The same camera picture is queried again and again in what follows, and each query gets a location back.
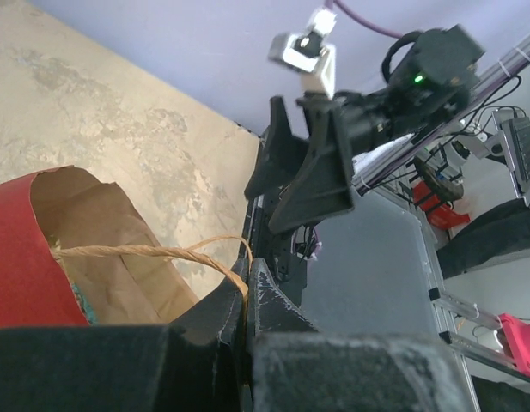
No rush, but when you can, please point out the teal snack pack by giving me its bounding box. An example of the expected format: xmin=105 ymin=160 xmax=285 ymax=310
xmin=71 ymin=283 xmax=98 ymax=325

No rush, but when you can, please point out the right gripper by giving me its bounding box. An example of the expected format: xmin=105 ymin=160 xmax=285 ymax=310
xmin=244 ymin=92 xmax=376 ymax=234

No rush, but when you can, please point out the red paper bag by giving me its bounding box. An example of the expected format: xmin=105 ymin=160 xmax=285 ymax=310
xmin=0 ymin=167 xmax=248 ymax=329

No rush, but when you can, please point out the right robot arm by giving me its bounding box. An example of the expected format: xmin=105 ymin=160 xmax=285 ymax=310
xmin=244 ymin=26 xmax=484 ymax=234

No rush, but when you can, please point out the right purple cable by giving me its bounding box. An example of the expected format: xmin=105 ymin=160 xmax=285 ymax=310
xmin=332 ymin=0 xmax=405 ymax=42

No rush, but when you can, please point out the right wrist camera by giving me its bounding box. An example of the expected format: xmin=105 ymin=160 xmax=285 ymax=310
xmin=267 ymin=6 xmax=337 ymax=99

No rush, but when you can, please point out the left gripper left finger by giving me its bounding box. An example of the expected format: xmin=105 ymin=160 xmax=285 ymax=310
xmin=0 ymin=280 xmax=245 ymax=411

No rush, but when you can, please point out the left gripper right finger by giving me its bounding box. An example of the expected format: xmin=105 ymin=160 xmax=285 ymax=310
xmin=249 ymin=258 xmax=474 ymax=411

